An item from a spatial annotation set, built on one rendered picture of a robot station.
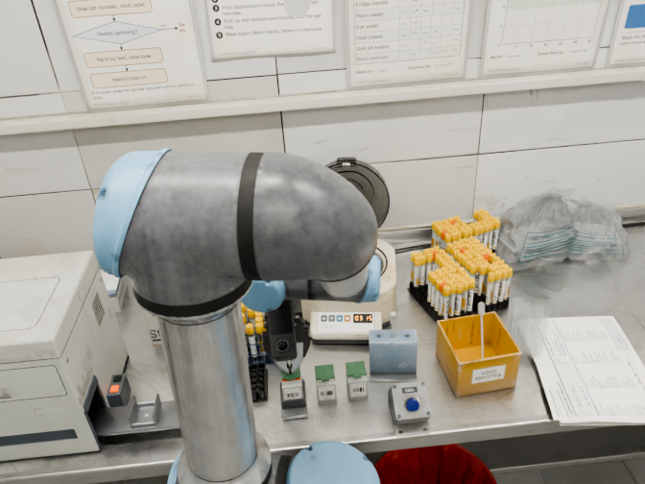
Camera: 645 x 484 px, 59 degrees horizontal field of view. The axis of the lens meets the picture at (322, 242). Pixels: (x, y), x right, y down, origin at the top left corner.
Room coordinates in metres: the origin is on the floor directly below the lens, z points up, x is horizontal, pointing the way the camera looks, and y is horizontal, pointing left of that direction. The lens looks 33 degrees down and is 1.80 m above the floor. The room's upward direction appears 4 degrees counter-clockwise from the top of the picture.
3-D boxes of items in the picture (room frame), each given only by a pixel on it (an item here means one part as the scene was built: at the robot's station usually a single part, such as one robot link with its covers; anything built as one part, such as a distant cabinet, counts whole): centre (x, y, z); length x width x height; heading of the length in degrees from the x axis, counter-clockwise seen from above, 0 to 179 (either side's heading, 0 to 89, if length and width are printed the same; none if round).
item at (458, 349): (0.87, -0.31, 0.93); 0.13 x 0.13 x 0.10; 7
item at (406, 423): (0.78, -0.15, 0.92); 0.13 x 0.07 x 0.08; 3
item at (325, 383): (0.83, 0.01, 0.91); 0.05 x 0.04 x 0.07; 3
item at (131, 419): (0.78, 0.40, 0.92); 0.21 x 0.07 x 0.05; 93
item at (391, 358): (0.89, -0.13, 0.92); 0.10 x 0.07 x 0.10; 85
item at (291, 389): (0.82, 0.08, 0.92); 0.05 x 0.04 x 0.06; 3
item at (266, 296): (0.73, 0.08, 1.27); 0.11 x 0.11 x 0.08; 83
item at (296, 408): (0.82, 0.08, 0.89); 0.09 x 0.05 x 0.04; 3
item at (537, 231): (1.31, -0.58, 0.97); 0.26 x 0.17 x 0.19; 106
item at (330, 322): (1.13, -0.05, 0.94); 0.30 x 0.24 x 0.12; 174
